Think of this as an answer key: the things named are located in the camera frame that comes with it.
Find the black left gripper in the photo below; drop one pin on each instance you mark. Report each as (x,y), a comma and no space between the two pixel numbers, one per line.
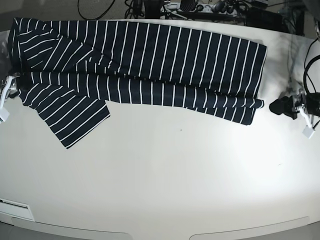
(287,105)

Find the navy white striped T-shirt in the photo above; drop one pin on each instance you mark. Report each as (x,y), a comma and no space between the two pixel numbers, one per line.
(69,70)

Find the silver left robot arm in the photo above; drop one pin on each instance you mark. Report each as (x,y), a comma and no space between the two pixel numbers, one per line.
(313,98)

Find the white power strip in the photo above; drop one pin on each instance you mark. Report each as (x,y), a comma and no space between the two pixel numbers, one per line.
(220,8)

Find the white label sticker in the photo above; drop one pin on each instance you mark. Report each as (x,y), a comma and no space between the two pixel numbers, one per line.
(16,210)

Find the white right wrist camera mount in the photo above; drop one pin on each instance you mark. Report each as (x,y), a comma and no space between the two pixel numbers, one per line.
(8,87)

